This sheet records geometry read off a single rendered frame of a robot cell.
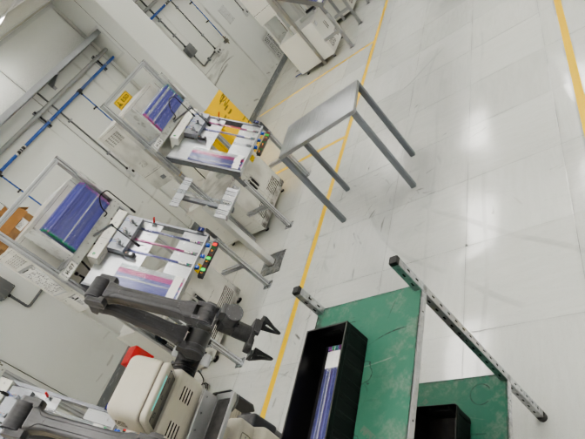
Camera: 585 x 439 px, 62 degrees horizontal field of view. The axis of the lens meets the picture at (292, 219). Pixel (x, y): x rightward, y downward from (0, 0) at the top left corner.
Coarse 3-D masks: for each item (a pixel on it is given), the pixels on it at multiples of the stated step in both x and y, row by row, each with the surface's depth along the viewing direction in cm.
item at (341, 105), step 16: (336, 96) 370; (352, 96) 348; (368, 96) 367; (320, 112) 369; (336, 112) 347; (352, 112) 332; (288, 128) 396; (304, 128) 371; (320, 128) 348; (368, 128) 339; (288, 144) 372; (304, 144) 356; (400, 144) 390; (288, 160) 370; (320, 160) 414; (304, 176) 378; (336, 176) 423; (320, 192) 388; (336, 208) 397
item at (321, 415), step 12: (336, 348) 158; (336, 360) 155; (324, 372) 155; (336, 372) 151; (324, 384) 151; (324, 396) 148; (324, 408) 145; (324, 420) 142; (312, 432) 142; (324, 432) 139
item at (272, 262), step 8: (208, 208) 400; (224, 224) 409; (232, 224) 413; (232, 232) 414; (240, 232) 417; (240, 240) 420; (248, 240) 420; (248, 248) 425; (256, 248) 424; (264, 256) 428; (272, 256) 445; (280, 256) 435; (264, 264) 446; (272, 264) 433; (280, 264) 426; (264, 272) 437; (272, 272) 426
